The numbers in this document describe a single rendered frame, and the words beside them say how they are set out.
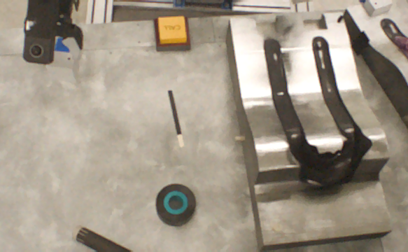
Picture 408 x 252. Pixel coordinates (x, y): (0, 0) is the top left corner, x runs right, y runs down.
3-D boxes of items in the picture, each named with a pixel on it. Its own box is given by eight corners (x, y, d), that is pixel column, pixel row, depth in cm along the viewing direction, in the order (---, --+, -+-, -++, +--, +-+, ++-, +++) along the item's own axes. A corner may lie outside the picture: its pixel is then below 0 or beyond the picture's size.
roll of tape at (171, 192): (171, 234, 107) (171, 230, 104) (148, 203, 109) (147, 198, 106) (202, 211, 109) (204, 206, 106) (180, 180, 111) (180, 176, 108)
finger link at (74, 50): (96, 38, 106) (79, 10, 98) (91, 64, 104) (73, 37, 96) (81, 38, 107) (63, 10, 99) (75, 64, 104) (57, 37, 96)
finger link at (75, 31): (90, 43, 100) (73, 15, 92) (89, 50, 99) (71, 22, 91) (66, 43, 101) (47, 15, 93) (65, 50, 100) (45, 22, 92)
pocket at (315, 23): (297, 23, 124) (301, 14, 120) (319, 22, 125) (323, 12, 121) (301, 40, 122) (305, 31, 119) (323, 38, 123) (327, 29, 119)
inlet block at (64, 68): (64, 26, 113) (59, 10, 108) (88, 29, 113) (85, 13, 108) (51, 80, 107) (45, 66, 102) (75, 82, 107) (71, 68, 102)
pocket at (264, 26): (252, 26, 122) (254, 16, 119) (274, 24, 123) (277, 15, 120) (255, 43, 121) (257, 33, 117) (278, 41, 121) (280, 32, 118)
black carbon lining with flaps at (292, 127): (258, 44, 119) (266, 19, 110) (328, 40, 121) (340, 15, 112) (286, 194, 105) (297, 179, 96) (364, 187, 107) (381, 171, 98)
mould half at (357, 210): (225, 40, 127) (231, 5, 114) (330, 33, 130) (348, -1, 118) (259, 251, 107) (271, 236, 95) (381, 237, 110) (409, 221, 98)
